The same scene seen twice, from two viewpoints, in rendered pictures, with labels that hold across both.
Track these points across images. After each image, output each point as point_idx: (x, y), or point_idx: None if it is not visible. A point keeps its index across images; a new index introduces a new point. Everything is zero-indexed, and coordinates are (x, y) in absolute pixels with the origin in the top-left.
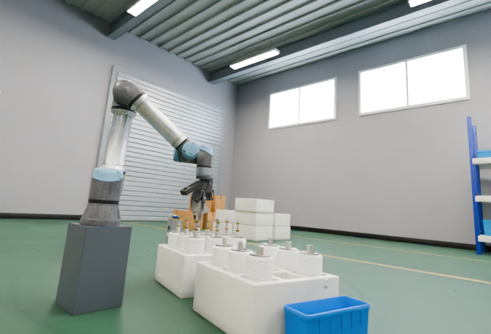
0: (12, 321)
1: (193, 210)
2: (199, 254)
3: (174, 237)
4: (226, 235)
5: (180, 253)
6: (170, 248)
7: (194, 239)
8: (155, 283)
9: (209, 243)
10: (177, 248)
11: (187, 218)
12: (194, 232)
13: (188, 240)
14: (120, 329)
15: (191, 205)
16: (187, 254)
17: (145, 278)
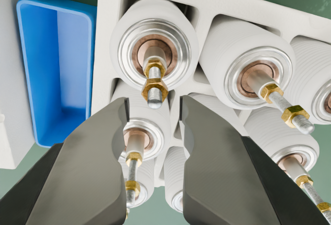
0: None
1: (188, 125)
2: (107, 30)
3: (318, 60)
4: (176, 193)
5: None
6: (280, 19)
7: (117, 26)
8: None
9: (134, 100)
10: (238, 24)
11: (301, 121)
12: (148, 55)
13: (139, 7)
14: None
15: (272, 163)
16: None
17: None
